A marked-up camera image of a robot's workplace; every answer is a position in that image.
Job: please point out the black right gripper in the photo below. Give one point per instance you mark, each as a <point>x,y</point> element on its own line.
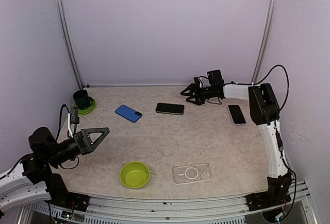
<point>193,86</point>

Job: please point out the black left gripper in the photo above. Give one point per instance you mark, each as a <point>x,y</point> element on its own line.
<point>84,141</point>

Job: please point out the black smartphone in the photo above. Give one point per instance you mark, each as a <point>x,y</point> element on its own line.
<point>236,114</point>
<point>169,108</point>

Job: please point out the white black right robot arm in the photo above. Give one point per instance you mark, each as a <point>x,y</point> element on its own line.
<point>264,113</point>

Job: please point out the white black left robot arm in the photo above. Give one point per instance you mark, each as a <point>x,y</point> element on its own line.
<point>31,179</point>

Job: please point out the green saucer plate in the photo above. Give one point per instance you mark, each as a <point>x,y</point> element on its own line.
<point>89,109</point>

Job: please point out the dark green mug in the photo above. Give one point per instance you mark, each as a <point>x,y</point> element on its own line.
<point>82,99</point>

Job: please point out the green bowl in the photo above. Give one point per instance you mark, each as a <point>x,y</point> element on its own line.
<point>135,175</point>

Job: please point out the blue smartphone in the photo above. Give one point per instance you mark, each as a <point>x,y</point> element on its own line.
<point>128,113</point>

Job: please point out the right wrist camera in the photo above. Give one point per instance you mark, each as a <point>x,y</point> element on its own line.
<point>198,82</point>

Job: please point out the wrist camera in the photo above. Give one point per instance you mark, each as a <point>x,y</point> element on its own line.
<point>73,120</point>
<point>198,82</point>

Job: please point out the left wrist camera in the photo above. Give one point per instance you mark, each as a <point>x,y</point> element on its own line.
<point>73,120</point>

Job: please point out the right aluminium frame post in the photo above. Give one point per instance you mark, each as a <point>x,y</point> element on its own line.
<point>264,40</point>

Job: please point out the aluminium frame post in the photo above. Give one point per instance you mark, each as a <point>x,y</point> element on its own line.
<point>68,44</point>
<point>264,40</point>

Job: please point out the front aluminium rail base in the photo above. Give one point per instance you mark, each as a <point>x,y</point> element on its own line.
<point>230,209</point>

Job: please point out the left aluminium frame post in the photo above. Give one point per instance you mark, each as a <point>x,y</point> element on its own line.
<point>68,44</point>

